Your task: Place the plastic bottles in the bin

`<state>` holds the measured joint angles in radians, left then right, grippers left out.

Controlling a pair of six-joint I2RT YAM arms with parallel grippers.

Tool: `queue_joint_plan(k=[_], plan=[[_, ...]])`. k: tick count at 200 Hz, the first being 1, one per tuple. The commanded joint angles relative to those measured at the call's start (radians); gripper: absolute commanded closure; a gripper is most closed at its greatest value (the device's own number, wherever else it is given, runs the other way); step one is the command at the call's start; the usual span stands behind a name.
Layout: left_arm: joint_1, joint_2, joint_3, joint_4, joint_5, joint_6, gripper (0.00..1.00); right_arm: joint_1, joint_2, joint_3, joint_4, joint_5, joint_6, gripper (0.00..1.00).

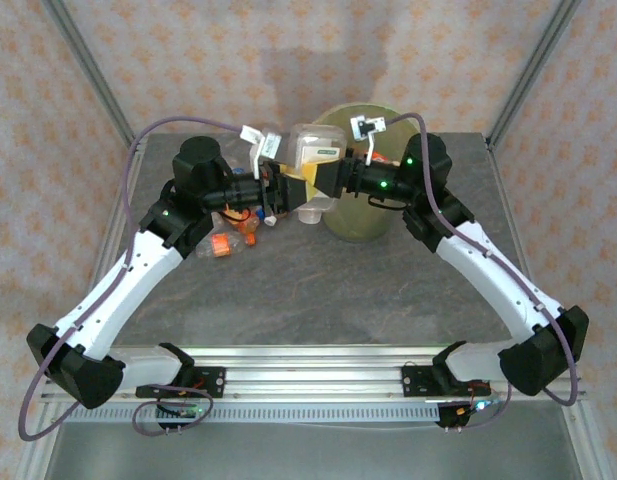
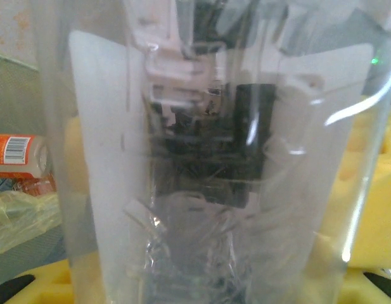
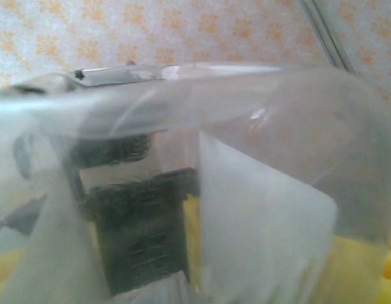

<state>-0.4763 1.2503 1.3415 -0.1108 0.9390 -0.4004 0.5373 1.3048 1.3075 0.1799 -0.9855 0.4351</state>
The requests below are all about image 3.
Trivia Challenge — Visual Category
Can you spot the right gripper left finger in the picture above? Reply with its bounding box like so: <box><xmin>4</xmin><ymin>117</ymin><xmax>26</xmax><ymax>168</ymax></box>
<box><xmin>0</xmin><ymin>246</ymin><xmax>27</xmax><ymax>288</ymax></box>

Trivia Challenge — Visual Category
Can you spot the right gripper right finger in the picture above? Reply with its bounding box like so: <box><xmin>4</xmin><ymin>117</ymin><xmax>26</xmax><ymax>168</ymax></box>
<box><xmin>326</xmin><ymin>236</ymin><xmax>391</xmax><ymax>304</ymax></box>

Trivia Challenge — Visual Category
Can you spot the clear plastic bottle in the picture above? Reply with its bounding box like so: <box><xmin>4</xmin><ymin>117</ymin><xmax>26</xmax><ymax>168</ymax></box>
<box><xmin>0</xmin><ymin>63</ymin><xmax>391</xmax><ymax>304</ymax></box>

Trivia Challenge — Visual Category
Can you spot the aluminium side rail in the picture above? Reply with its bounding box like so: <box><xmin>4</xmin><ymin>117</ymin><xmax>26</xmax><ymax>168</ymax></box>
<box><xmin>65</xmin><ymin>64</ymin><xmax>166</xmax><ymax>87</ymax></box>

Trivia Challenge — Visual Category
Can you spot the aluminium corner post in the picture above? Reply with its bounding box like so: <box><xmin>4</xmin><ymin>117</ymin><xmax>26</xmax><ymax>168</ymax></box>
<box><xmin>298</xmin><ymin>0</ymin><xmax>356</xmax><ymax>73</ymax></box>

